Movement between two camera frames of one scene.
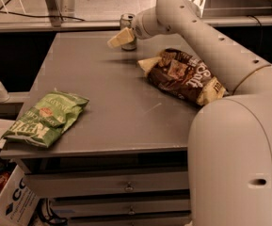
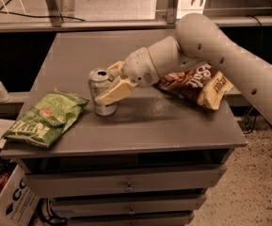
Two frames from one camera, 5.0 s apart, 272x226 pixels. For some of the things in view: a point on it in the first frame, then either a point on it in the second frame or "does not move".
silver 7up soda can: (125, 21) to (99, 80)
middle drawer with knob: (104, 208) does not move
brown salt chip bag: (183, 75) does not move
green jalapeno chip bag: (47, 119) does not move
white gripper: (140, 28) to (139, 67)
